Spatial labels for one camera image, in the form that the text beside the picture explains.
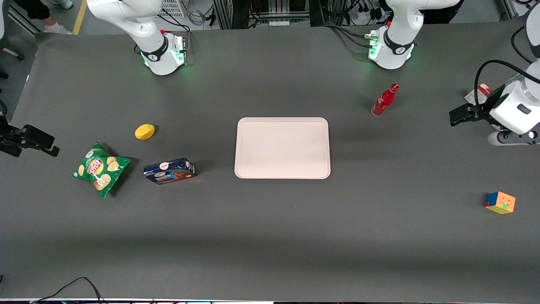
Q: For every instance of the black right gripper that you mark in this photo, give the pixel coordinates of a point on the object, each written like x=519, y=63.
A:
x=9, y=138

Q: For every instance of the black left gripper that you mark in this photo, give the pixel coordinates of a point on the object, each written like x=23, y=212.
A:
x=479, y=113

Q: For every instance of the red tartan cookie box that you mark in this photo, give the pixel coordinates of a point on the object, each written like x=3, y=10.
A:
x=481, y=93

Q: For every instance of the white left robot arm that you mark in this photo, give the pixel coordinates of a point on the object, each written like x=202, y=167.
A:
x=396, y=42

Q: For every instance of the dark blue cookie box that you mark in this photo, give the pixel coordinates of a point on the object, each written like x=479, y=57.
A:
x=169, y=171

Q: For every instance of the white perforated box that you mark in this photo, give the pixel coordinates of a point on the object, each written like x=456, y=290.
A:
x=173, y=7

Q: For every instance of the cream plastic tray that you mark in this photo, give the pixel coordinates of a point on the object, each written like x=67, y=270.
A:
x=282, y=147

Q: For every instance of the green chips bag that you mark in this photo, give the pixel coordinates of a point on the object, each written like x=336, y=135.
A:
x=101, y=169

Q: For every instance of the red drink bottle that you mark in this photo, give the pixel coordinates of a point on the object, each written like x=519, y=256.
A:
x=384, y=101

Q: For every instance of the colourful puzzle cube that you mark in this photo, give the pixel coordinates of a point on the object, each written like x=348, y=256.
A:
x=500, y=202

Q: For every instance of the black chair base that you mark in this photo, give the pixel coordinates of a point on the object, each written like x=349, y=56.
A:
x=10, y=54

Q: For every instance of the yellow lemon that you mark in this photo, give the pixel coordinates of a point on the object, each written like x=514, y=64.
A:
x=144, y=131

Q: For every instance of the white sneaker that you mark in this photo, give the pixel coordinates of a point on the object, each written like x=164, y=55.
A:
x=59, y=28
x=63, y=4

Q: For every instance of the white power strip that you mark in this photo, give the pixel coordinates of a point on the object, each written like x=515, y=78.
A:
x=279, y=23
x=363, y=16

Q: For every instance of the aluminium equipment rack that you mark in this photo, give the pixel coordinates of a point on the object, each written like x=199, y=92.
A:
x=270, y=10

